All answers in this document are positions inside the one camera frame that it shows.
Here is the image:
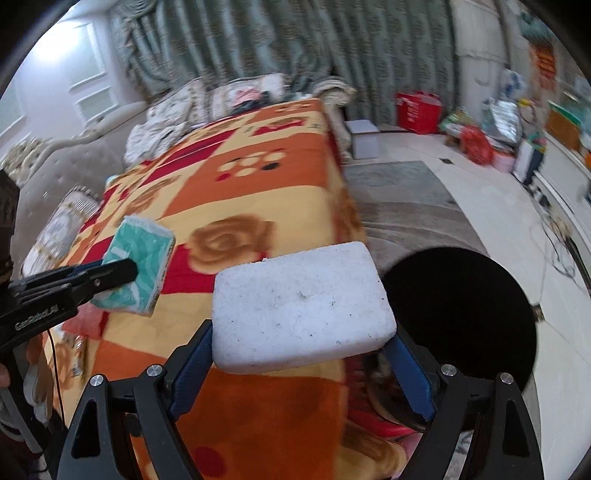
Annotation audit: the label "silver foil bag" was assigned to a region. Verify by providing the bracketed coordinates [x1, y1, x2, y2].
[488, 98, 523, 145]

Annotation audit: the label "white cabinet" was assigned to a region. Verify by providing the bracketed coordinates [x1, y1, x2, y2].
[531, 99, 591, 296]

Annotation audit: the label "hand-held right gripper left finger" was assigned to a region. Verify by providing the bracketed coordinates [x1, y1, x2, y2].
[58, 318, 214, 480]

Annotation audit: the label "beige sofa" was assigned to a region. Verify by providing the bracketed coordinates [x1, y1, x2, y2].
[0, 76, 358, 278]

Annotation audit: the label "tangled floor cables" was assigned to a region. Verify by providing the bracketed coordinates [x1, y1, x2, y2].
[531, 185, 583, 280]

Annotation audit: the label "grey box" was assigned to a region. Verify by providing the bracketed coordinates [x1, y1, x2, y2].
[345, 120, 382, 160]

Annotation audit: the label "red plastic bag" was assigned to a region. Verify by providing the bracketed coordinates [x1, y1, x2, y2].
[459, 124, 495, 165]

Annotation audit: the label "orange floral blanket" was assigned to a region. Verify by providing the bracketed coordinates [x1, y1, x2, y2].
[25, 98, 407, 480]

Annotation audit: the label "green patterned curtains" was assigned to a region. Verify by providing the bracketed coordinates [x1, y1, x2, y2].
[106, 0, 462, 125]

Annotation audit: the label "white and navy appliance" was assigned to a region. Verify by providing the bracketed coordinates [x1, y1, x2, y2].
[512, 137, 546, 184]

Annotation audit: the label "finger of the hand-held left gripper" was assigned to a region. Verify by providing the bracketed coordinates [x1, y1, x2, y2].
[55, 257, 138, 306]

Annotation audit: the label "grey rug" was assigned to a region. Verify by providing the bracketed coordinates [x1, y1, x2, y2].
[344, 160, 492, 280]

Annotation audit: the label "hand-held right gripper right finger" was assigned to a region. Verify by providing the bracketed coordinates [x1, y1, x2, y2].
[381, 323, 546, 480]

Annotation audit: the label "white foam block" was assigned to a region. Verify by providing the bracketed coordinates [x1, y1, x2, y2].
[211, 241, 398, 374]

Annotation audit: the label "brown box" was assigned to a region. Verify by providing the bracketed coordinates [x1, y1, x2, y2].
[546, 102, 583, 151]

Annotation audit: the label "floral patterned cushion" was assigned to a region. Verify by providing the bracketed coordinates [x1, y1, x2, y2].
[126, 78, 209, 164]

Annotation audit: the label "pink print cushion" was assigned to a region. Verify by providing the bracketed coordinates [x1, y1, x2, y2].
[208, 73, 288, 117]

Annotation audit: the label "red hanging decoration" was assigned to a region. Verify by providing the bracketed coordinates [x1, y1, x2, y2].
[530, 42, 560, 90]

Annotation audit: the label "red paper bag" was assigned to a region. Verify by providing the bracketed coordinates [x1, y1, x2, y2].
[396, 91, 443, 136]

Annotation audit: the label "beige ornate cushion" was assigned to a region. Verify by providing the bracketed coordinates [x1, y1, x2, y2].
[22, 186, 101, 275]

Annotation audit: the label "teal tissue packet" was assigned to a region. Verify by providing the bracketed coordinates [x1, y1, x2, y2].
[90, 215, 177, 317]

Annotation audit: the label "black round bin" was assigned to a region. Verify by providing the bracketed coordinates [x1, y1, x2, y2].
[382, 247, 539, 432]

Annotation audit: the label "black cable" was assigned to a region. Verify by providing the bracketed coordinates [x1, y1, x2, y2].
[46, 329, 66, 418]

